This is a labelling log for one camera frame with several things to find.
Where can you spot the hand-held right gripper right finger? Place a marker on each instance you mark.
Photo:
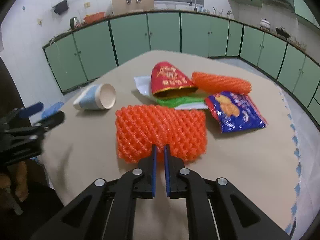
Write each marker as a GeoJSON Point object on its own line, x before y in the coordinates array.
{"type": "Point", "coordinates": [167, 177]}

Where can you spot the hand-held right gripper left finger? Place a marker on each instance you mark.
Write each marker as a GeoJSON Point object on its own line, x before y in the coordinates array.
{"type": "Point", "coordinates": [154, 177]}

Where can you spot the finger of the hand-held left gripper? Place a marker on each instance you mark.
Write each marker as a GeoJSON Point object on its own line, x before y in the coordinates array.
{"type": "Point", "coordinates": [33, 108]}
{"type": "Point", "coordinates": [53, 120]}

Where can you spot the large orange foam net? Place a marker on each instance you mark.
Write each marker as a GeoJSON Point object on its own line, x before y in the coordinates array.
{"type": "Point", "coordinates": [160, 127]}

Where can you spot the white and blue paper cup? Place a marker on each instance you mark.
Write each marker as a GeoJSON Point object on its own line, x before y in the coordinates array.
{"type": "Point", "coordinates": [100, 97]}

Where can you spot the green and white plastic packet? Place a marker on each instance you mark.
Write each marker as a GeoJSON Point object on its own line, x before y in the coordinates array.
{"type": "Point", "coordinates": [175, 102]}

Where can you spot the blue snack packet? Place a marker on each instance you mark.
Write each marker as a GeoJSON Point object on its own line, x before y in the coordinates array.
{"type": "Point", "coordinates": [235, 115]}

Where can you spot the red paper bag gold print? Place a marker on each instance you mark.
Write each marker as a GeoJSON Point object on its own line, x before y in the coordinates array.
{"type": "Point", "coordinates": [170, 77]}

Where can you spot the orange foam net roll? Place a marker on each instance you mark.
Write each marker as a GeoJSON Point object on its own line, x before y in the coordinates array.
{"type": "Point", "coordinates": [220, 82]}

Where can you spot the person's left hand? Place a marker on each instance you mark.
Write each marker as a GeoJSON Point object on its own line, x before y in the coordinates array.
{"type": "Point", "coordinates": [21, 180]}

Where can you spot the table with beige cloth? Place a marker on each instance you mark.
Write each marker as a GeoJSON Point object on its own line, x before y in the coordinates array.
{"type": "Point", "coordinates": [250, 160]}

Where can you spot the steel electric kettle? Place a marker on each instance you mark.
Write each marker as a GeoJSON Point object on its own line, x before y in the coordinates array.
{"type": "Point", "coordinates": [74, 23]}

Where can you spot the dark hanging cloth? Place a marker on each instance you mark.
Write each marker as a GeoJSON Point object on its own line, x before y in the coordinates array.
{"type": "Point", "coordinates": [61, 7]}

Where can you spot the orange plastic basket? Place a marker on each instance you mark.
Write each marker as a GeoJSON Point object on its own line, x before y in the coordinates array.
{"type": "Point", "coordinates": [93, 18]}

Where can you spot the green base cabinet with sink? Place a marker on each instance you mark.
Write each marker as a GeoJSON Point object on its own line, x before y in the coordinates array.
{"type": "Point", "coordinates": [130, 37]}

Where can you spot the green base cabinet with drawers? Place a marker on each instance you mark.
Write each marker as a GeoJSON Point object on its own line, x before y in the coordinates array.
{"type": "Point", "coordinates": [275, 55]}

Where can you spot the utensil holder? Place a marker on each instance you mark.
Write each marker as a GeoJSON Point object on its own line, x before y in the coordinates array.
{"type": "Point", "coordinates": [218, 11]}

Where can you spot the metal sink faucet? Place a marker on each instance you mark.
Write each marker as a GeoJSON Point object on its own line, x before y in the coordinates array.
{"type": "Point", "coordinates": [193, 2]}

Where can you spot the white cooking pot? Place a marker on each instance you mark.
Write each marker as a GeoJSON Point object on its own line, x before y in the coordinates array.
{"type": "Point", "coordinates": [265, 24]}

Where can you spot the black wok with lid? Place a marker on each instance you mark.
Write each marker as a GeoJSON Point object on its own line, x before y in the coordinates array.
{"type": "Point", "coordinates": [282, 32]}

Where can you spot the glass jar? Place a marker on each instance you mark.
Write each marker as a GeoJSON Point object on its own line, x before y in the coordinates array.
{"type": "Point", "coordinates": [303, 45]}
{"type": "Point", "coordinates": [295, 40]}

